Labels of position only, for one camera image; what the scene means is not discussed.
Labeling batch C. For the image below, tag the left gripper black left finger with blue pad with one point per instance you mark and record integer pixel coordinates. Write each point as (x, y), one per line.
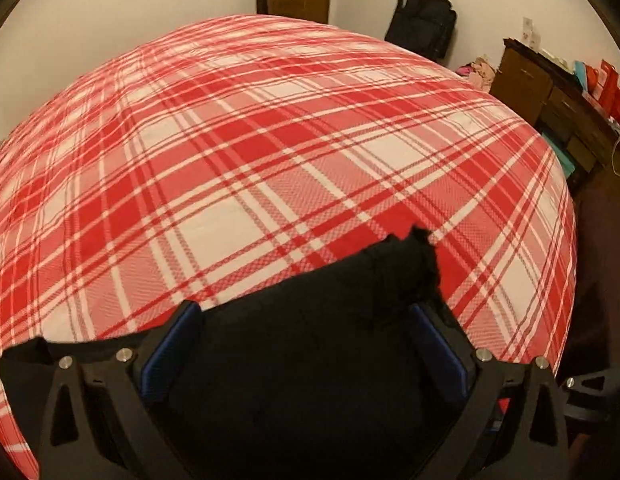
(95, 424)

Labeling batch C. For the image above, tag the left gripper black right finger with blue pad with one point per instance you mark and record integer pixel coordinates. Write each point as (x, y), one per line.
(493, 419)

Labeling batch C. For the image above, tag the black pants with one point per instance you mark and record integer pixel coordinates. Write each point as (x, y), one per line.
(311, 378)

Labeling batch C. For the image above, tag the teal box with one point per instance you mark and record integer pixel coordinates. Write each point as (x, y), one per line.
(568, 166)

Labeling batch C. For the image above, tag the red plaid bed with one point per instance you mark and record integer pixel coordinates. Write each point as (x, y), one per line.
(240, 150)

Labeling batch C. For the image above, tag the dark wooden dresser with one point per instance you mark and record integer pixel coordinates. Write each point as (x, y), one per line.
(550, 100)

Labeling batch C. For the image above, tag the red gift bags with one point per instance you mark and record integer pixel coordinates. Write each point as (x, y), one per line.
(600, 86)

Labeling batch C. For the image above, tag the pink clothes pile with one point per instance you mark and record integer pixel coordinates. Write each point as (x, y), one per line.
(479, 73)

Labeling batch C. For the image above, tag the black folding chair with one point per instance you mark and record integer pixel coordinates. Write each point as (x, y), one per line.
(424, 27)

